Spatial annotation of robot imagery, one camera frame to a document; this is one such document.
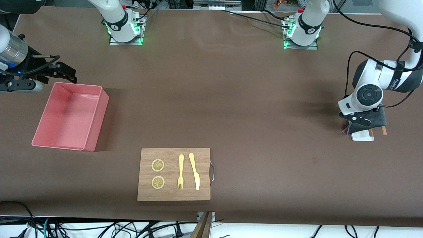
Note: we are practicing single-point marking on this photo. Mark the white rectangular rack tray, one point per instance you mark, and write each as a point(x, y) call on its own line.
point(362, 136)

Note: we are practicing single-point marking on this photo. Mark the yellow wooden knife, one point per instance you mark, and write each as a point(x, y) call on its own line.
point(195, 172)

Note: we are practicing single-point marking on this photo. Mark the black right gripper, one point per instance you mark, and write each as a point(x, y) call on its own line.
point(34, 64)

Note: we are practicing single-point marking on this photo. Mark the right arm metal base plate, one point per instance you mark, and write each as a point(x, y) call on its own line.
point(125, 43)

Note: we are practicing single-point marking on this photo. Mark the pink plastic bin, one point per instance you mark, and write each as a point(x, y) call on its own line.
point(66, 115)

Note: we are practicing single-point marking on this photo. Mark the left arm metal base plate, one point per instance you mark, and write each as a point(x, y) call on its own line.
point(300, 47)

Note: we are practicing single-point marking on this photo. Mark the dried lemon slice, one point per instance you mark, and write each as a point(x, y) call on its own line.
point(158, 182)
point(158, 165)

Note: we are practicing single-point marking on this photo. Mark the grey and red cloth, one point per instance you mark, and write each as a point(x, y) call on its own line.
point(376, 119)

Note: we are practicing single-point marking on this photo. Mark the silver box behind table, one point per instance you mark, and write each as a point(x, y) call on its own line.
point(214, 5)

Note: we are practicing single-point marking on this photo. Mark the yellow wooden fork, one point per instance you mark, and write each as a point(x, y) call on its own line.
point(181, 165)

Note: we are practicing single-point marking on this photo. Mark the bamboo cutting board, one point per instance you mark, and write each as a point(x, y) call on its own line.
point(173, 195)

